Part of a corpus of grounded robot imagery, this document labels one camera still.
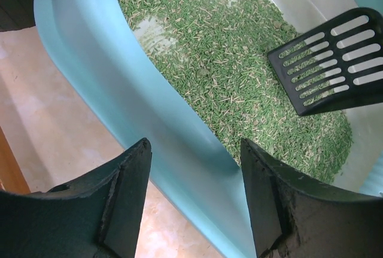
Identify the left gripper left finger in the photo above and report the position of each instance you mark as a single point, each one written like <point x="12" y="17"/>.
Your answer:
<point x="95" y="215"/>

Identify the green cat litter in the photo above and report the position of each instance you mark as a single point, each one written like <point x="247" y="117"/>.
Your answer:
<point x="214" y="54"/>

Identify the wooden compartment tray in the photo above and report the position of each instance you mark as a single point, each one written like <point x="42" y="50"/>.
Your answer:
<point x="12" y="179"/>

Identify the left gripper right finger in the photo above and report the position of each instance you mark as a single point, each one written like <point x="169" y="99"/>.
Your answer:
<point x="295" y="215"/>

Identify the black litter scoop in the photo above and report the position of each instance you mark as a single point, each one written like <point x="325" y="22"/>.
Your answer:
<point x="335" y="66"/>

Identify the teal litter box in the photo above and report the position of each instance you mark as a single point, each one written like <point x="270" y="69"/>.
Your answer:
<point x="92" y="45"/>

